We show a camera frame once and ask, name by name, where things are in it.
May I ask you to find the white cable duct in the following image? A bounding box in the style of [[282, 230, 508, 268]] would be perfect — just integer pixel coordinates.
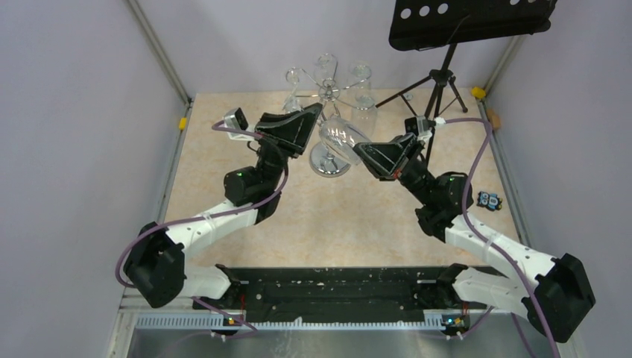
[[135, 313, 465, 331]]

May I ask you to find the small blue black device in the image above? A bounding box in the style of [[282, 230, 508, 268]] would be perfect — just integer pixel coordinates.
[[476, 191, 503, 212]]

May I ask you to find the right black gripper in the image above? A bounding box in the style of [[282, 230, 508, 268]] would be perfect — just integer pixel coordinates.
[[353, 133, 434, 207]]

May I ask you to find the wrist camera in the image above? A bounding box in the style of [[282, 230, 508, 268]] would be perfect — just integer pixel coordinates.
[[404, 116, 446, 140], [223, 107, 250, 141]]

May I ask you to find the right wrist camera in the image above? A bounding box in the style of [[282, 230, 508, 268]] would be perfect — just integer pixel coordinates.
[[404, 116, 446, 140]]

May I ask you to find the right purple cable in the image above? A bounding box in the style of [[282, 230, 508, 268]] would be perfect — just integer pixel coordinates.
[[434, 116, 562, 358]]

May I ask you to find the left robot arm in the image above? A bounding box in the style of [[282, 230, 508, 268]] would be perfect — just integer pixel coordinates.
[[117, 103, 323, 309]]

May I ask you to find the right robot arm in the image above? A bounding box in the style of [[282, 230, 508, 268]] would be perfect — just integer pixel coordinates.
[[353, 134, 595, 343]]

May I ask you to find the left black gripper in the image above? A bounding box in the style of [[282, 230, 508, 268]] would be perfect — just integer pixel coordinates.
[[254, 103, 323, 192]]

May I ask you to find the black music stand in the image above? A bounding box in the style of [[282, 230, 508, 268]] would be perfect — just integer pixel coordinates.
[[375, 0, 558, 164]]

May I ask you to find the brown block on rail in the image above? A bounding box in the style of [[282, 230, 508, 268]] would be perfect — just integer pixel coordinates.
[[486, 108, 502, 131]]

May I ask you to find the chrome wine glass rack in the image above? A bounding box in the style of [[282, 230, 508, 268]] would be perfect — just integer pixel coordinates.
[[282, 53, 374, 178]]

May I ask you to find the aluminium frame post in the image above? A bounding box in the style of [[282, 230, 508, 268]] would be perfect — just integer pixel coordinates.
[[124, 0, 192, 105], [484, 35, 525, 95]]

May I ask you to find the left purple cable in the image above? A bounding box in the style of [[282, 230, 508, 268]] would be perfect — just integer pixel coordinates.
[[114, 120, 291, 339]]

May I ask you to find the purple cable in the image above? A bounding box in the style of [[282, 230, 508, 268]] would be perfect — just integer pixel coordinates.
[[434, 116, 562, 358], [114, 120, 291, 339]]

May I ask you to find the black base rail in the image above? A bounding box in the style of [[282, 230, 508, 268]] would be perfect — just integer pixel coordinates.
[[192, 266, 464, 324]]

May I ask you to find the aluminium frame post left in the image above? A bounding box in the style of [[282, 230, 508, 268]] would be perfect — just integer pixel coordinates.
[[124, 0, 192, 105]]

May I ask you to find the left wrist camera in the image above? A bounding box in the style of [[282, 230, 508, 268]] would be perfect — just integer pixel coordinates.
[[223, 107, 250, 141]]

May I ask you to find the aluminium frame post right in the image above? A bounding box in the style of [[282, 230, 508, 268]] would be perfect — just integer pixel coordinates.
[[484, 35, 525, 95]]

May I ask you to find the yellow corner clip right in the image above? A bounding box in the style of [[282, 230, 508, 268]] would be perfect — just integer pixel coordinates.
[[470, 87, 487, 100]]

